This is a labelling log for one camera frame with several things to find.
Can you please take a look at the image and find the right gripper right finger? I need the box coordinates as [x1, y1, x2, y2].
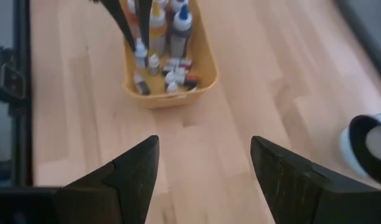
[250, 135, 381, 224]

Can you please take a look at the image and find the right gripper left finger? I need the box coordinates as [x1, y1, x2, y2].
[0, 134, 161, 224]

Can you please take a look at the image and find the white cylindrical projector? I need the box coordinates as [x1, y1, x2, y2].
[339, 110, 381, 187]

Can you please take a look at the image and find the large blue food coloring bottle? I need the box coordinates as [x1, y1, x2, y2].
[169, 4, 194, 59]

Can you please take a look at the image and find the small white-capped dropper bottle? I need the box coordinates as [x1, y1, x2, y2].
[165, 81, 180, 94]
[164, 70, 179, 85]
[146, 54, 161, 77]
[134, 38, 149, 70]

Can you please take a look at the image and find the yellow plastic bin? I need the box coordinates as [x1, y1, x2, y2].
[123, 0, 219, 110]

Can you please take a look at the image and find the small red food coloring bottle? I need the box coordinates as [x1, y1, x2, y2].
[162, 57, 194, 75]

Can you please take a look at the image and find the large yellow food coloring bottle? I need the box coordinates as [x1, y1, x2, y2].
[149, 1, 168, 57]

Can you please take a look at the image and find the small dark food coloring bottle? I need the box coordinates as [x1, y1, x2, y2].
[133, 72, 151, 96]

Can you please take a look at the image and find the large orange food coloring bottle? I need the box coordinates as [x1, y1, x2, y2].
[125, 0, 142, 40]

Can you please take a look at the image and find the small white bottle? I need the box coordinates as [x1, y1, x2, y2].
[177, 73, 200, 91]

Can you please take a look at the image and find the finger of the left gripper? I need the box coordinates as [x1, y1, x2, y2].
[92, 0, 137, 53]
[137, 0, 154, 50]

